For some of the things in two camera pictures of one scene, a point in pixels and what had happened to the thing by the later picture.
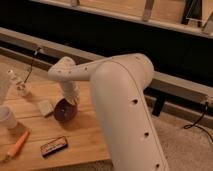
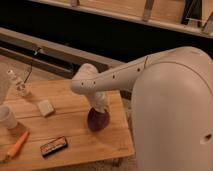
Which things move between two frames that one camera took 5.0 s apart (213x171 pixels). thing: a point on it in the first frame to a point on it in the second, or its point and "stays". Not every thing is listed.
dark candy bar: [54, 146] stays
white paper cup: [8, 118] stays
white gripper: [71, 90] to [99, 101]
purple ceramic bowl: [65, 111] to [98, 121]
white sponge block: [45, 107] stays
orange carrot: [14, 149] stays
